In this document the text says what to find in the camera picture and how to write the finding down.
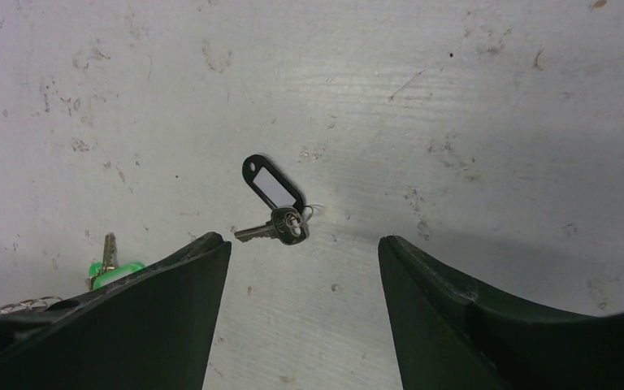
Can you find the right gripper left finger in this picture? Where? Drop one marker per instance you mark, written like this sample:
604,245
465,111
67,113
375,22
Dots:
152,329

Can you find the key with green tag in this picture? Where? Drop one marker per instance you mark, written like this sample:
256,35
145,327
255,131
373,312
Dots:
108,270

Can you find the metal disc with keyrings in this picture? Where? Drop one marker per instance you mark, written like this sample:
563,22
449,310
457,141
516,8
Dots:
30,305

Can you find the key with black head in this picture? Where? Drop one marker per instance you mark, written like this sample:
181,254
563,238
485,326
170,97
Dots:
288,221

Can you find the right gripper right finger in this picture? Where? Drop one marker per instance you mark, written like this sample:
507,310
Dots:
453,331

